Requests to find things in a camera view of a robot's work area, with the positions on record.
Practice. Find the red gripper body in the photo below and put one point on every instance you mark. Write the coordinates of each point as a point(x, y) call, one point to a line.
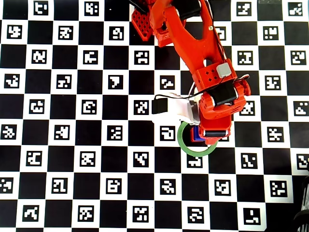
point(215, 133)

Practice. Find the white mounted wrist camera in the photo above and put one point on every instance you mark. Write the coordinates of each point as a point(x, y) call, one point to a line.
point(173, 108)

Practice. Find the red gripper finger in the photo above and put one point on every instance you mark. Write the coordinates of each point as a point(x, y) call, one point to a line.
point(214, 142)

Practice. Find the black white marker checkerboard mat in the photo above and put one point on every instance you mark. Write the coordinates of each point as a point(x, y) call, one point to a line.
point(72, 108)

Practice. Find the blue cube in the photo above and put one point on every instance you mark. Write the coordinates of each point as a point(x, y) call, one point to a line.
point(196, 135)

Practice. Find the red robot base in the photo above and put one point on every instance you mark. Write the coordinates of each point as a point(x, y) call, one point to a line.
point(141, 24)

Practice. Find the red cube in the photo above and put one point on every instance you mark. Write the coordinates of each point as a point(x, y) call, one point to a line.
point(191, 135)

